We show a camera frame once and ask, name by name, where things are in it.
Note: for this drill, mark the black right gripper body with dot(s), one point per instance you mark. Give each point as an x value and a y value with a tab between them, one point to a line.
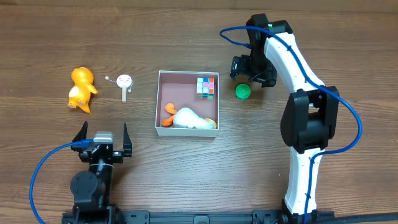
241	68

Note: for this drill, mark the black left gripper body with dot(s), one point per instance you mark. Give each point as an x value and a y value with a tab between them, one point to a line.
101	155

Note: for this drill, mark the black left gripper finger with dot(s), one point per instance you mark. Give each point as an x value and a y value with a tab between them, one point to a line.
127	144
81	135

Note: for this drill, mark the multicolour puzzle cube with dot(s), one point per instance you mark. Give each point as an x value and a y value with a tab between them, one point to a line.
205	88

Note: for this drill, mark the white plush duck orange feet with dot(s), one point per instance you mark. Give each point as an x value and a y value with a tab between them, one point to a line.
186	118

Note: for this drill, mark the white cardboard box pink interior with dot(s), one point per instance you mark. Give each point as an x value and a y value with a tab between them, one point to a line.
180	89

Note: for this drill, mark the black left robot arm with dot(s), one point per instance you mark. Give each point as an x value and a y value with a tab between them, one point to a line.
92	188

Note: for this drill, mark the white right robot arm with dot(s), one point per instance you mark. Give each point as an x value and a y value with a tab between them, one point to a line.
309	118

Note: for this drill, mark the green round lid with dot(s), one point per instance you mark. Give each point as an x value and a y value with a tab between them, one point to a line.
243	91

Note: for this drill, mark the orange bear figurine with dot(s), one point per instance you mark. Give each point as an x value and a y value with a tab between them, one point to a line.
80	93

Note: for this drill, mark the white wooden rattle drum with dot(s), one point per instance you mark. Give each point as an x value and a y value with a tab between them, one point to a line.
125	83

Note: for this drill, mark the black mounting rail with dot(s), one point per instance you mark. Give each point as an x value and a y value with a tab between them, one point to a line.
115	215

